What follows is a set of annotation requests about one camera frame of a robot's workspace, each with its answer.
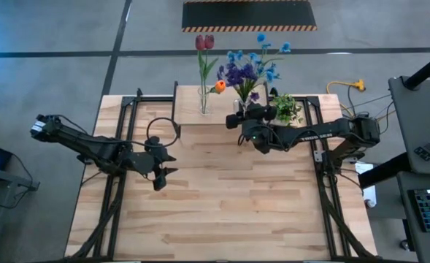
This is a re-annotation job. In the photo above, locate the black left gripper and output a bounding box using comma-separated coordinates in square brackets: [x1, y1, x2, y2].
[126, 137, 180, 191]

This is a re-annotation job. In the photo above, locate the tall clear glass vase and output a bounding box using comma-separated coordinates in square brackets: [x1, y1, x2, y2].
[198, 85, 212, 116]

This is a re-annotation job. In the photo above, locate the blue artificial flower bunch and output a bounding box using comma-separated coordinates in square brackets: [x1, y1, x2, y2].
[225, 32, 292, 103]

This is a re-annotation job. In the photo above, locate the purple artificial flower bunch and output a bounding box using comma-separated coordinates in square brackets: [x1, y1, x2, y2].
[216, 62, 261, 103]

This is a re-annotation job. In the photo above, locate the grey desk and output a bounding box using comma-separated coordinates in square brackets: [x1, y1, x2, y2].
[388, 75, 430, 176]

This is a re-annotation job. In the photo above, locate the artificial tulip stem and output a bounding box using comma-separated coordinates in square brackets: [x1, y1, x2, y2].
[194, 34, 226, 114]

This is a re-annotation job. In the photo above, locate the green leafy plant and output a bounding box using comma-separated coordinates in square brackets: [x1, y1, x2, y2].
[272, 94, 305, 127]

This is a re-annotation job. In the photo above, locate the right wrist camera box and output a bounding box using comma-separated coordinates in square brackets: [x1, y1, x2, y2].
[242, 122, 274, 154]

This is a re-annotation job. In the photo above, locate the black hazard-striped floor mat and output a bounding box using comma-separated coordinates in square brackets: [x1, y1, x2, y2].
[181, 0, 318, 33]

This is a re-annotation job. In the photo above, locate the round textured glass vase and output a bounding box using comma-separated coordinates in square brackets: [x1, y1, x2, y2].
[232, 98, 252, 114]

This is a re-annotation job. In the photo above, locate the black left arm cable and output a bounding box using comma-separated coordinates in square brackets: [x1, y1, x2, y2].
[146, 116, 182, 148]

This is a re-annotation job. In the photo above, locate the yellow extension cord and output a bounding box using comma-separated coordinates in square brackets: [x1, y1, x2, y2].
[326, 79, 367, 110]

